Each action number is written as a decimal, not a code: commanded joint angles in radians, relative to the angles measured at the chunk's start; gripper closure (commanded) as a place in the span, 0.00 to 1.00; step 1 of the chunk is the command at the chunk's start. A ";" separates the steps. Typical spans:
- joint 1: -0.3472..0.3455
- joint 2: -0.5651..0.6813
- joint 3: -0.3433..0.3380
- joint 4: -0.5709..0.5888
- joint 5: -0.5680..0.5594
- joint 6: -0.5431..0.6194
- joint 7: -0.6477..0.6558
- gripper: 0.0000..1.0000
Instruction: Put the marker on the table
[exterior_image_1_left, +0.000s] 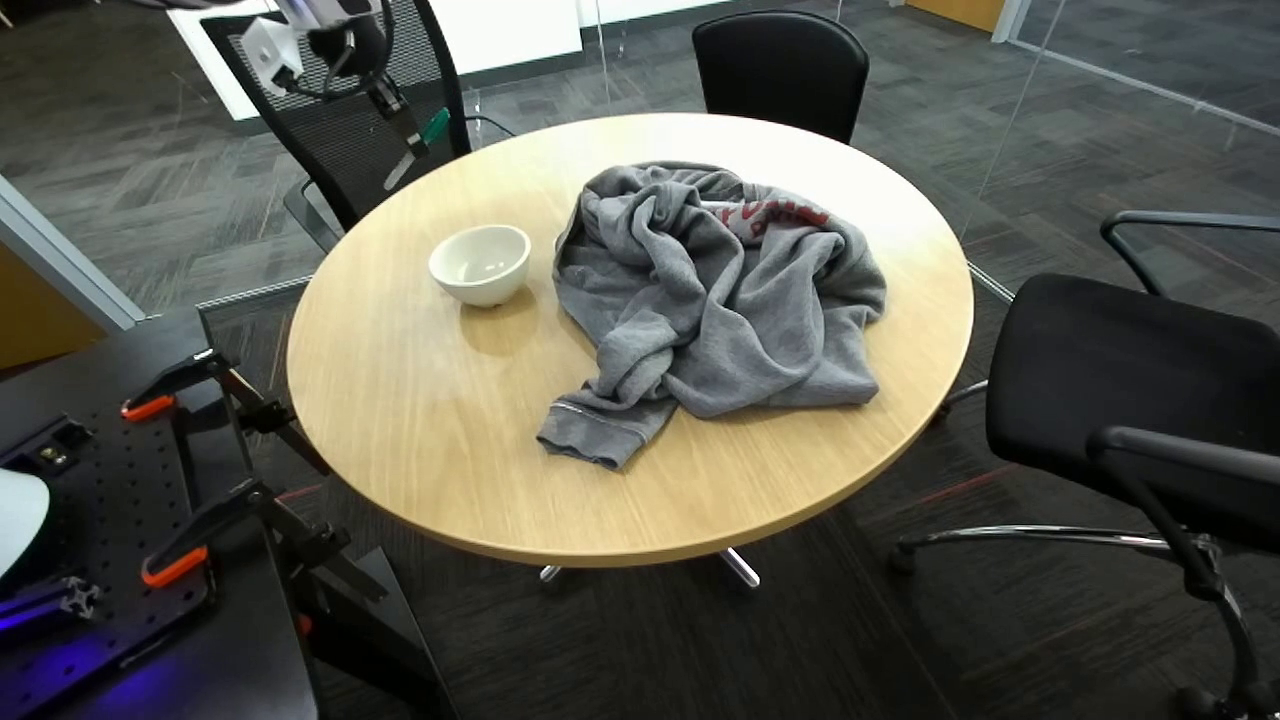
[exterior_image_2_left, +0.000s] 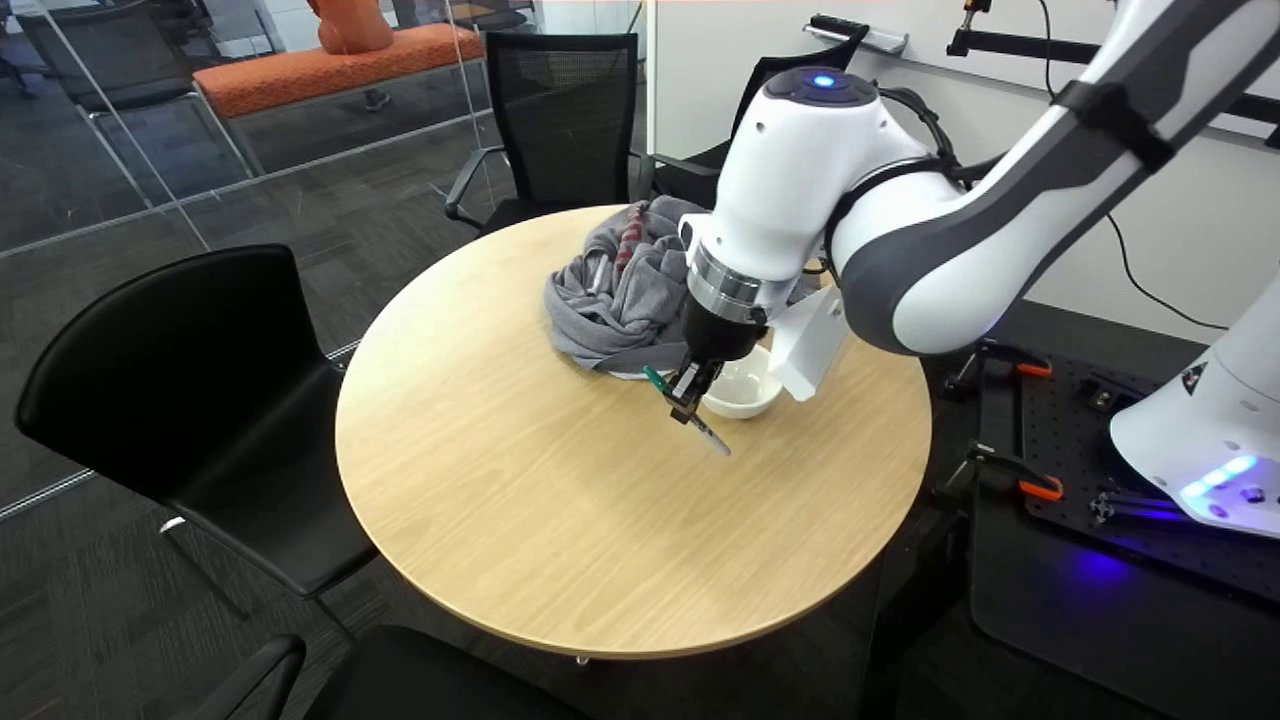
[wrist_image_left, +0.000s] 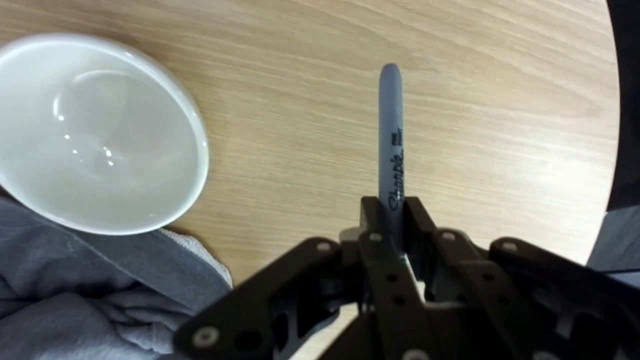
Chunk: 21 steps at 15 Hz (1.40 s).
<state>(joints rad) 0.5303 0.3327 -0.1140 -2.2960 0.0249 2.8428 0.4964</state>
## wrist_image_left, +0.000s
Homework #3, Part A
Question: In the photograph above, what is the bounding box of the grey marker with green cap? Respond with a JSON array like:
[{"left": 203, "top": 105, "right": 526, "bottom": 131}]
[{"left": 376, "top": 62, "right": 409, "bottom": 257}]

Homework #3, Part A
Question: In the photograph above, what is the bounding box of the white ceramic bowl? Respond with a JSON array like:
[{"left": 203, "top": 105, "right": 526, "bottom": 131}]
[{"left": 0, "top": 35, "right": 213, "bottom": 239}]

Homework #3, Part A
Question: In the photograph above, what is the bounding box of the crumpled grey cloth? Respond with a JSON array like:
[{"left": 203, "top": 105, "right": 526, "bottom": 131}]
[{"left": 0, "top": 189, "right": 237, "bottom": 360}]

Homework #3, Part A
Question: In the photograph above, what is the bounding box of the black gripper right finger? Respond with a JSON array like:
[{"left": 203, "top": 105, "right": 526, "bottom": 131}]
[{"left": 400, "top": 196, "right": 640, "bottom": 360}]

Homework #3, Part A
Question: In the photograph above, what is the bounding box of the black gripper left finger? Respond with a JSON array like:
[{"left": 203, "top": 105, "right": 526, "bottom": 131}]
[{"left": 173, "top": 196, "right": 437, "bottom": 360}]

